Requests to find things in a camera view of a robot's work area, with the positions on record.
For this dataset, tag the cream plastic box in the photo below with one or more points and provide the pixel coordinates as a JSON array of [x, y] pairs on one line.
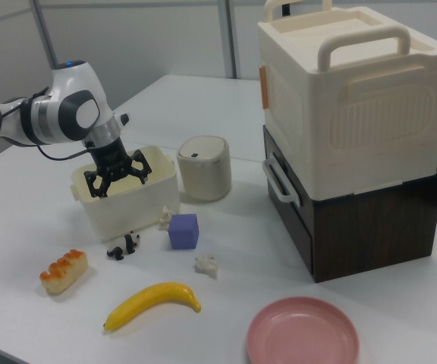
[[135, 210]]

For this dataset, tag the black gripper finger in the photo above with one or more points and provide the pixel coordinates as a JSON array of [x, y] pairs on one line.
[[97, 186], [140, 167]]

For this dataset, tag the toy bread with orange topping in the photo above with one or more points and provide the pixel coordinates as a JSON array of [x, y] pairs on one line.
[[65, 272]]

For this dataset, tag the small white crumpled figure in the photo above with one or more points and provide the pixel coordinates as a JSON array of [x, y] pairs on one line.
[[207, 265], [165, 220]]

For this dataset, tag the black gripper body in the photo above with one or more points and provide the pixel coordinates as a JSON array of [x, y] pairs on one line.
[[110, 159]]

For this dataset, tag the dark wood drawer cabinet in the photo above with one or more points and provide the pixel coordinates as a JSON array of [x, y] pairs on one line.
[[370, 235]]

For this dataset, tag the cream mini trash can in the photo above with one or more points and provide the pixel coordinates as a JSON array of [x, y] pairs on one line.
[[205, 176]]

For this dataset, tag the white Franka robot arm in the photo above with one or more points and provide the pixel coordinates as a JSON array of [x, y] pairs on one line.
[[59, 110]]

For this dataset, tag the purple cube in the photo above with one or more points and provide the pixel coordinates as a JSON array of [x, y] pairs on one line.
[[182, 232]]

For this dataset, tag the panda toy figure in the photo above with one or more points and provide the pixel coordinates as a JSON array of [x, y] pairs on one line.
[[129, 242]]

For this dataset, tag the large cream storage box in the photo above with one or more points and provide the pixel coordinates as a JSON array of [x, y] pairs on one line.
[[355, 113]]

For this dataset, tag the pink plate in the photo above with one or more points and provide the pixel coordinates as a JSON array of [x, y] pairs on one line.
[[302, 333]]

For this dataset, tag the yellow toy banana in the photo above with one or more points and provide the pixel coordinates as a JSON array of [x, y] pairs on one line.
[[154, 300]]

